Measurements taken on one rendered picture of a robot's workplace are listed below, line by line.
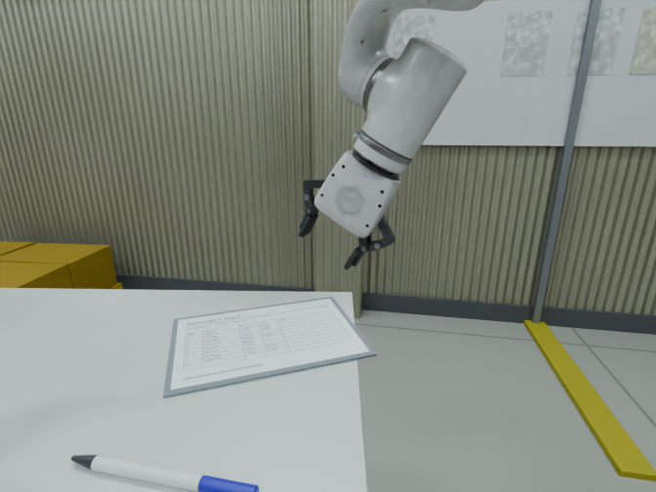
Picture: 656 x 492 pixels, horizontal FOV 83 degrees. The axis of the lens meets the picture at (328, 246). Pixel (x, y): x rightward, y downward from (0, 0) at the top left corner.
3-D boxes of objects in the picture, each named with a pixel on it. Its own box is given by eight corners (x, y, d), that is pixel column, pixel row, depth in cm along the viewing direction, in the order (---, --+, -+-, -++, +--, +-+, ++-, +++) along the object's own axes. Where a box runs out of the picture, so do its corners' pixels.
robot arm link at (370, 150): (350, 126, 50) (340, 146, 51) (405, 161, 48) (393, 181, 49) (368, 128, 57) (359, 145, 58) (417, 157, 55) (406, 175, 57)
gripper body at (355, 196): (341, 139, 51) (307, 206, 56) (403, 178, 49) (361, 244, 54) (358, 139, 58) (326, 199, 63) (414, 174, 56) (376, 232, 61)
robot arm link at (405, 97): (347, 122, 51) (399, 157, 48) (398, 21, 45) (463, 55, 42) (372, 129, 58) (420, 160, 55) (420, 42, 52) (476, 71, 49)
